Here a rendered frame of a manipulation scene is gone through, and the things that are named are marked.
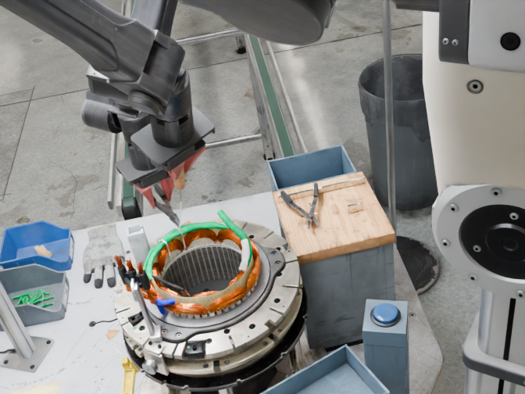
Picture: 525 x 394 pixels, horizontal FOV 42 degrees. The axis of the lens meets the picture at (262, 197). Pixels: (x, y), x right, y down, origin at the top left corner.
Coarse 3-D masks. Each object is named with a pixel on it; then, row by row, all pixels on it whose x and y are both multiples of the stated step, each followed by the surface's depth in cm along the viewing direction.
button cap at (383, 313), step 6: (378, 306) 113; (384, 306) 112; (390, 306) 112; (378, 312) 112; (384, 312) 111; (390, 312) 111; (396, 312) 111; (378, 318) 111; (384, 318) 111; (390, 318) 110; (396, 318) 111
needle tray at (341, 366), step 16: (336, 352) 104; (352, 352) 104; (304, 368) 103; (320, 368) 104; (336, 368) 106; (352, 368) 106; (368, 368) 101; (288, 384) 102; (304, 384) 104; (320, 384) 105; (336, 384) 104; (352, 384) 104; (368, 384) 103
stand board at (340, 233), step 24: (288, 192) 137; (336, 192) 134; (360, 192) 133; (288, 216) 131; (336, 216) 129; (360, 216) 128; (384, 216) 127; (288, 240) 126; (312, 240) 125; (336, 240) 124; (360, 240) 123; (384, 240) 124
